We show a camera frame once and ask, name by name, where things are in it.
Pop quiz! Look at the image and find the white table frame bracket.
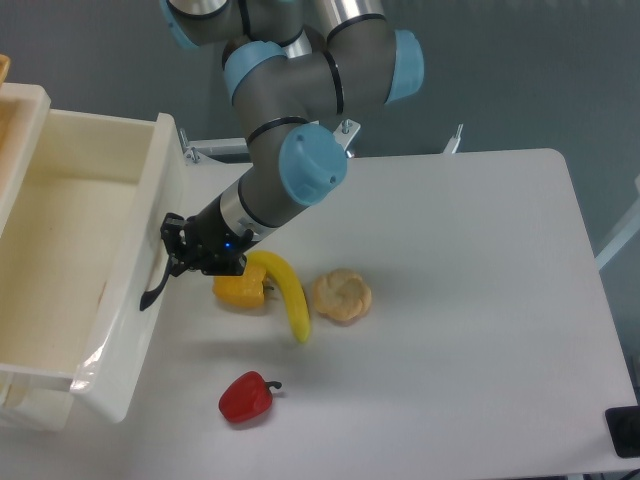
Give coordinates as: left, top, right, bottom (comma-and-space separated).
177, 118, 465, 164

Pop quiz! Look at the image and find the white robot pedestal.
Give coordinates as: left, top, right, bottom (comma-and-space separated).
224, 30, 336, 133

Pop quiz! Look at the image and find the beige bread roll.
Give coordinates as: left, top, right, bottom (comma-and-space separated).
312, 268, 373, 324

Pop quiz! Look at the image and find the yellow banana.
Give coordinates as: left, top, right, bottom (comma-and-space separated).
248, 251, 311, 343

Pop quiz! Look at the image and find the white drawer cabinet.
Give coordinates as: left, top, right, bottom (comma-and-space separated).
1, 82, 73, 431

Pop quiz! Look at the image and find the black device at corner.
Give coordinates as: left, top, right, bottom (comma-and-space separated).
605, 405, 640, 458

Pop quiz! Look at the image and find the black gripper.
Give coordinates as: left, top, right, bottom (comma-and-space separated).
160, 209, 253, 276

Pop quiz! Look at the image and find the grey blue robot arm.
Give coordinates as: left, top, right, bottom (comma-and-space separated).
161, 1, 424, 276

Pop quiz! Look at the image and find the red bell pepper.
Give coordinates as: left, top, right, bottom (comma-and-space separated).
218, 371, 283, 424

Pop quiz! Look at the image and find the yellow bell pepper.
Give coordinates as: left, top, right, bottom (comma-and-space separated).
212, 264, 267, 309

